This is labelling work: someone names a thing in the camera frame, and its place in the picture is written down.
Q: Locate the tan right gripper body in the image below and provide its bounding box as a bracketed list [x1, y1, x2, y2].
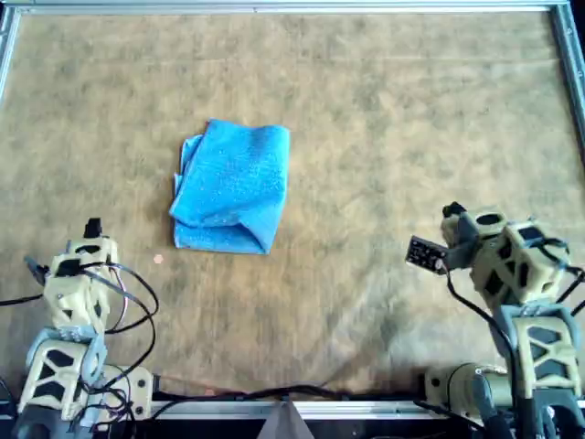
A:
[469, 209, 573, 308]

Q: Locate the tan left gripper body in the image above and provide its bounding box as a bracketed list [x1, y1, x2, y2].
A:
[43, 236, 121, 333]

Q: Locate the right gripper tan finger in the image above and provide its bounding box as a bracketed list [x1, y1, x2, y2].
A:
[440, 201, 468, 249]

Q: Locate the blue microfibre cloth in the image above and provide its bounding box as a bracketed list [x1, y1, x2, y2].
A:
[168, 117, 292, 256]

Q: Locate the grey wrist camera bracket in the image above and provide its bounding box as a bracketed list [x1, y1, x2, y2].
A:
[445, 212, 481, 272]

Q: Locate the black left forearm cable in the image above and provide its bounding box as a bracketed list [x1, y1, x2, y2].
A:
[0, 294, 46, 308]

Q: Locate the black wrist camera circuit board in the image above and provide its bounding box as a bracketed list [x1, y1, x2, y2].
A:
[404, 234, 447, 276]

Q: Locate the thin black right gripper cable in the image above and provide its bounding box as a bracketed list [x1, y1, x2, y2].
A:
[543, 237, 585, 304]

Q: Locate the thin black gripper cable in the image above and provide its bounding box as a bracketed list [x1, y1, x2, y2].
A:
[543, 237, 585, 304]
[81, 262, 160, 367]

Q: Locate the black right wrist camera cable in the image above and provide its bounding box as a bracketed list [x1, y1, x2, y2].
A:
[445, 269, 514, 360]

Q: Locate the thin black left gripper cable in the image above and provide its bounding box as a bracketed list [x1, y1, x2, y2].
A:
[81, 262, 160, 367]

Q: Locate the aluminium frame rail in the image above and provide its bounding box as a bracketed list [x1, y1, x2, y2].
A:
[550, 4, 585, 159]
[0, 8, 22, 100]
[0, 397, 458, 422]
[0, 0, 572, 16]

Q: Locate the black cable between arm bases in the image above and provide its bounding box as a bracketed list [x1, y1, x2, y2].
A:
[150, 382, 426, 405]

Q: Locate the grey table camera mount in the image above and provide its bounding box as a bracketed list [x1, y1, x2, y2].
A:
[258, 402, 312, 439]

